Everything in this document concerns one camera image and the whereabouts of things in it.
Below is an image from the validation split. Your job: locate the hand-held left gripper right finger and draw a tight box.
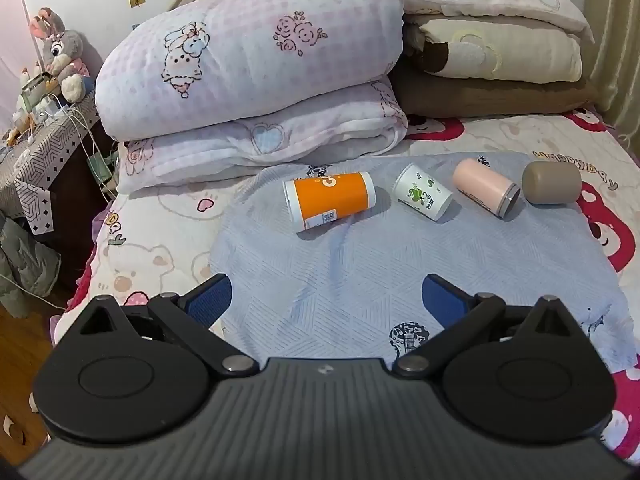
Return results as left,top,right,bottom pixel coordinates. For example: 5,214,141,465
393,274,575,375

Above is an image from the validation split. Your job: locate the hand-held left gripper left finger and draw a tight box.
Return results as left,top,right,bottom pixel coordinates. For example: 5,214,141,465
65,273,260,375

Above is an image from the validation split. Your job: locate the white paper cup green print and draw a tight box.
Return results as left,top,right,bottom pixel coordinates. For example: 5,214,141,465
392,163,454,222

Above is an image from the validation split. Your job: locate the pink cup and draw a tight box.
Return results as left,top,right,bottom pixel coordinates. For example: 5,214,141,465
453,158,521,219

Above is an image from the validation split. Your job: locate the orange and white cup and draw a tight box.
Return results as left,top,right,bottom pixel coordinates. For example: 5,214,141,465
282,171,377,233

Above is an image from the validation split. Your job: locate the taupe cup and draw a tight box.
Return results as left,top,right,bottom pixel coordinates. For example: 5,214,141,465
522,161,582,205

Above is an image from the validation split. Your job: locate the light blue cloth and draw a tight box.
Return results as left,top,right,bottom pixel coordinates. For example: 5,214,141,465
210,151,638,397

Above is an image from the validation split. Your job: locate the green face mask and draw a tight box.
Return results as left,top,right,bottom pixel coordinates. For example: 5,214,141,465
87,152,114,184

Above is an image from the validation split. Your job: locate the grey green jacket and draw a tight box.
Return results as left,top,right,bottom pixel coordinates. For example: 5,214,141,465
0,210,62,320

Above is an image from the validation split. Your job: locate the brown pillow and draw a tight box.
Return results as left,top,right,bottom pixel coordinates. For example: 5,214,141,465
388,64,600,118

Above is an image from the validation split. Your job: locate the nightstand with patterned cloth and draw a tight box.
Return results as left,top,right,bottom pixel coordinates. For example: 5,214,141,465
0,91,102,235

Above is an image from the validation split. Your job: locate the pink checked folded quilt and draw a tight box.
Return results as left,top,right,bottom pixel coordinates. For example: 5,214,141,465
94,0,410,194

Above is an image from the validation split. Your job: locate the cream folded blanket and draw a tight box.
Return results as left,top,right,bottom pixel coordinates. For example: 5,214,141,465
403,13,585,84

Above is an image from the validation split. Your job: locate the grey plush rabbit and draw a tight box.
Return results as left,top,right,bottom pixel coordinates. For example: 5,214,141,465
29,7,92,103

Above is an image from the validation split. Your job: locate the beige curtain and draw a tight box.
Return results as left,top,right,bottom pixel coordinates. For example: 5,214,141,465
580,0,640,151

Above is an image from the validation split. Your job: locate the white charging cable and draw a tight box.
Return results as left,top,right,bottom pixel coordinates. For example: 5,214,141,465
25,91,101,161

